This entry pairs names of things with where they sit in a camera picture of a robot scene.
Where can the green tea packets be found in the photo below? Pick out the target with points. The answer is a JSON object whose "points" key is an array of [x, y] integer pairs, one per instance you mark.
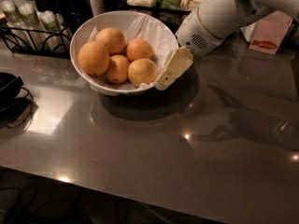
{"points": [[169, 4]]}

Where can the black condiment shelf rack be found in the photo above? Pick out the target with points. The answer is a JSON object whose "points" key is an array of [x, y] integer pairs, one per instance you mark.
{"points": [[158, 12]]}

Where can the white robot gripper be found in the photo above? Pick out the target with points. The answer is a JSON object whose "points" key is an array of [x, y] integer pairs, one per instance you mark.
{"points": [[193, 32]]}

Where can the sleeved cup stack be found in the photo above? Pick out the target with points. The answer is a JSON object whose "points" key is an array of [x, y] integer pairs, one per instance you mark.
{"points": [[33, 25], [53, 25], [15, 22]]}

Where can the black wire stand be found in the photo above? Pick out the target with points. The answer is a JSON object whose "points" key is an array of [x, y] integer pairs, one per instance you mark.
{"points": [[18, 111]]}

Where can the white paper bowl liner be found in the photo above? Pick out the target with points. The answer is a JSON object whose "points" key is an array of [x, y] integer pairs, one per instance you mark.
{"points": [[134, 25]]}

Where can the black wire cup rack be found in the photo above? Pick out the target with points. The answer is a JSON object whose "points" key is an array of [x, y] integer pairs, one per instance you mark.
{"points": [[12, 44]]}

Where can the left sleeved cup stack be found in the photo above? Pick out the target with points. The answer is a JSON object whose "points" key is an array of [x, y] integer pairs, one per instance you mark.
{"points": [[15, 22]]}

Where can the white bowl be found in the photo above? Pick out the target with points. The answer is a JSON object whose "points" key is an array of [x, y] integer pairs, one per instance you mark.
{"points": [[80, 37]]}

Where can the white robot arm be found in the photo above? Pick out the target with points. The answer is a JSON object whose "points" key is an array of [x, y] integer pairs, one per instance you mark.
{"points": [[206, 27]]}

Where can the red white paper box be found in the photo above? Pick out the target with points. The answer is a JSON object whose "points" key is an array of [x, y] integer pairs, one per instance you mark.
{"points": [[269, 32]]}

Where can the white cylindrical cup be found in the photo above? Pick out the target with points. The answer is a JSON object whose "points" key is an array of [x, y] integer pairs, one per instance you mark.
{"points": [[98, 7]]}

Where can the black bowl on stand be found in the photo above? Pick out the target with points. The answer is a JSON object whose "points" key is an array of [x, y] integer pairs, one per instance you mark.
{"points": [[10, 87]]}

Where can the orange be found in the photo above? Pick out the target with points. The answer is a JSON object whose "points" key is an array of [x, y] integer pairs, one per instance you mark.
{"points": [[93, 58], [113, 39], [117, 72], [138, 48], [142, 71]]}

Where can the middle sleeved cup stack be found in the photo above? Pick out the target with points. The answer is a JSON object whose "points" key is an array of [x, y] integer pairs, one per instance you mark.
{"points": [[33, 25]]}

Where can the right sleeved cup stack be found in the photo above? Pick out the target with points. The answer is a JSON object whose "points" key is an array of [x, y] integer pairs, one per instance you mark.
{"points": [[53, 25]]}

